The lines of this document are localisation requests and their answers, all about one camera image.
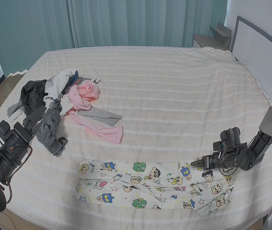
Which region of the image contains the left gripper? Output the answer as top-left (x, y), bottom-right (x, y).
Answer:
top-left (0, 106), bottom-right (47, 169)

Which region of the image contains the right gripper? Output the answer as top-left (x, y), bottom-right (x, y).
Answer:
top-left (201, 154), bottom-right (222, 171)

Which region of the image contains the white printed pyjama top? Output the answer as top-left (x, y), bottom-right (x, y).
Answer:
top-left (73, 156), bottom-right (234, 216)

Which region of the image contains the pile of clothes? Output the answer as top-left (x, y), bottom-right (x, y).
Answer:
top-left (7, 68), bottom-right (101, 117)

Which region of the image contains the dark grey garment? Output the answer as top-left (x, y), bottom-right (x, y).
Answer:
top-left (36, 108), bottom-right (69, 156)

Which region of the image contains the black garment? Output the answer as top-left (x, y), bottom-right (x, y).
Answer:
top-left (20, 80), bottom-right (48, 115)

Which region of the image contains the pink garment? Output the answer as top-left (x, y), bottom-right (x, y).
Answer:
top-left (68, 79), bottom-right (124, 144)

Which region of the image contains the light grey garment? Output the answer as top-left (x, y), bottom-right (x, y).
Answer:
top-left (77, 108), bottom-right (123, 126)

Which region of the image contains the blue-green curtain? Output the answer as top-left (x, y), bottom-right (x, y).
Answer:
top-left (0, 0), bottom-right (75, 77)
top-left (66, 0), bottom-right (230, 48)

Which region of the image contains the bed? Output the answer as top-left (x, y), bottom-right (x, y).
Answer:
top-left (0, 16), bottom-right (272, 230)

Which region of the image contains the grey bedside table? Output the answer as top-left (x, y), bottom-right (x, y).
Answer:
top-left (193, 22), bottom-right (231, 50)

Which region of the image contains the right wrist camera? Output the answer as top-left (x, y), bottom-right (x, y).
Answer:
top-left (213, 140), bottom-right (224, 153)

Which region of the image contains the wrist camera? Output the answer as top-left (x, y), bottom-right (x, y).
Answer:
top-left (0, 120), bottom-right (12, 141)
top-left (213, 140), bottom-right (224, 153)

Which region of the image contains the black cable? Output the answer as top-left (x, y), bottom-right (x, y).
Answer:
top-left (5, 145), bottom-right (34, 204)

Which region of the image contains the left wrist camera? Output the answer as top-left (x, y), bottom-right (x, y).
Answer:
top-left (0, 120), bottom-right (12, 141)

